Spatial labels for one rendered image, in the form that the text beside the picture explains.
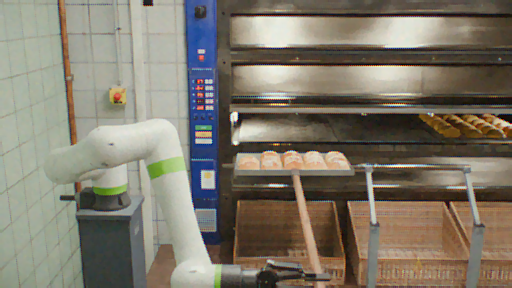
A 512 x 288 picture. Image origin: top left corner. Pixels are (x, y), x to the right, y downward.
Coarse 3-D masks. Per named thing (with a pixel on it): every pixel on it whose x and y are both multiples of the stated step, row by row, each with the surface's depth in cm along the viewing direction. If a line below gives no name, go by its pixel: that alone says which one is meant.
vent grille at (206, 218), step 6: (198, 210) 301; (204, 210) 301; (210, 210) 301; (198, 216) 302; (204, 216) 302; (210, 216) 302; (198, 222) 303; (204, 222) 303; (210, 222) 303; (204, 228) 304; (210, 228) 304
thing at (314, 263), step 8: (296, 176) 229; (296, 184) 219; (296, 192) 211; (304, 200) 202; (304, 208) 193; (304, 216) 186; (304, 224) 179; (304, 232) 174; (312, 232) 174; (312, 240) 167; (312, 248) 161; (312, 256) 156; (312, 264) 152; (320, 272) 147
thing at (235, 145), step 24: (240, 144) 294; (264, 144) 294; (288, 144) 294; (312, 144) 294; (336, 144) 293; (360, 144) 293; (384, 144) 293; (408, 144) 293; (432, 144) 293; (456, 144) 293; (480, 144) 293; (504, 144) 293
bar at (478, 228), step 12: (228, 168) 259; (360, 168) 257; (372, 168) 257; (384, 168) 257; (396, 168) 257; (408, 168) 257; (420, 168) 257; (432, 168) 257; (444, 168) 256; (456, 168) 256; (468, 168) 255; (468, 180) 254; (372, 192) 251; (468, 192) 252; (372, 204) 248; (372, 216) 245; (372, 228) 241; (480, 228) 240; (372, 240) 243; (480, 240) 241; (372, 252) 244; (480, 252) 243; (372, 264) 246; (468, 264) 248; (372, 276) 247; (468, 276) 248
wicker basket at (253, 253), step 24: (240, 216) 299; (264, 216) 299; (288, 216) 299; (312, 216) 299; (336, 216) 286; (240, 240) 299; (264, 240) 299; (288, 240) 299; (336, 240) 281; (240, 264) 259; (264, 264) 259; (336, 264) 258
